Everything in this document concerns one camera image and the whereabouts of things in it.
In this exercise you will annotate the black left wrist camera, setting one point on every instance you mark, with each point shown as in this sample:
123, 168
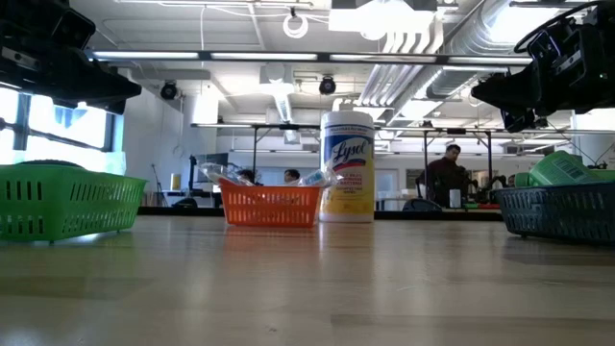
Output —
72, 29

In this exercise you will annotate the person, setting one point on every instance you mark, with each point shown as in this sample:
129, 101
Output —
290, 175
447, 178
246, 175

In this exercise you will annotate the black background robot arm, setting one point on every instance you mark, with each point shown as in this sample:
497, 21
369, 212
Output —
485, 185

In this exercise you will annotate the Lysol wipes canister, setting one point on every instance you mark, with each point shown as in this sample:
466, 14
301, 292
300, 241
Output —
347, 163

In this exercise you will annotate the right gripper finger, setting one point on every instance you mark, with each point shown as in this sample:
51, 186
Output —
514, 84
519, 101

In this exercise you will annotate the black plastic slotted basket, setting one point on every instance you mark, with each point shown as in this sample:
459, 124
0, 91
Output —
562, 211

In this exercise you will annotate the black overhead rig bar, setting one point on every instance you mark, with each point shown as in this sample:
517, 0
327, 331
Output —
327, 57

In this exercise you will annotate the small yellow canister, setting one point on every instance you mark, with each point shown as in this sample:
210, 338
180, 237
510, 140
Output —
176, 181

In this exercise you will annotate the black ceiling camera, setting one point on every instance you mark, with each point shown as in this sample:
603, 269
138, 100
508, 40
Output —
169, 90
327, 85

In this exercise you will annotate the green plastic basket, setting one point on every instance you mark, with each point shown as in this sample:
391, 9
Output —
72, 202

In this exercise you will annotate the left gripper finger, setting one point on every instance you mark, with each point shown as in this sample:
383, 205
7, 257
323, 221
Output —
91, 84
105, 107

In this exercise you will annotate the orange plastic basket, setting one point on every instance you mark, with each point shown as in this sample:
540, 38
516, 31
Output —
269, 206

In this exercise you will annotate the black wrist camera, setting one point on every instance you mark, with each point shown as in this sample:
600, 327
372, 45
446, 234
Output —
545, 45
72, 29

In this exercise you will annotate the large bright window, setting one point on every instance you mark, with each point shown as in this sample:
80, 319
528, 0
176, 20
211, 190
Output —
67, 125

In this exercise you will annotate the black background rig frame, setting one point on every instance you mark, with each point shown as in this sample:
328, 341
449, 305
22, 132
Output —
254, 144

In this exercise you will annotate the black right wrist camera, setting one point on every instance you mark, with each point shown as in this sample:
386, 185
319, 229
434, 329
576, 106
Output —
545, 45

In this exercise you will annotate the white cup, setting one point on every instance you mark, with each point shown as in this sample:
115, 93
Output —
454, 198

